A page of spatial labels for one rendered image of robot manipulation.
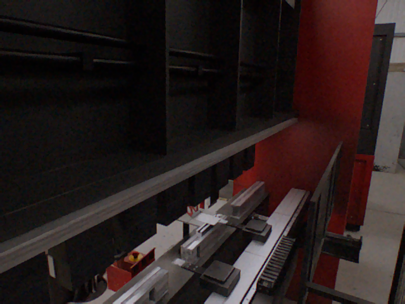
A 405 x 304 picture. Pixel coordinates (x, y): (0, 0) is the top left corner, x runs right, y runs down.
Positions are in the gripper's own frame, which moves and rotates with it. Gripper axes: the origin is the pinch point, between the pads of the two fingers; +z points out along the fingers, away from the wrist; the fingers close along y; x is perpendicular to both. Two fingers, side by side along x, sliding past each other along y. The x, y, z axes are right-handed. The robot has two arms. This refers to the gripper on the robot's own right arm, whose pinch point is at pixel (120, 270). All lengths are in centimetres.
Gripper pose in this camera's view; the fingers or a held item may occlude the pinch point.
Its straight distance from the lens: 161.4
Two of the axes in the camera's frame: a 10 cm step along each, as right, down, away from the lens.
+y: 8.8, -1.2, -4.6
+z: 2.0, 9.7, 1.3
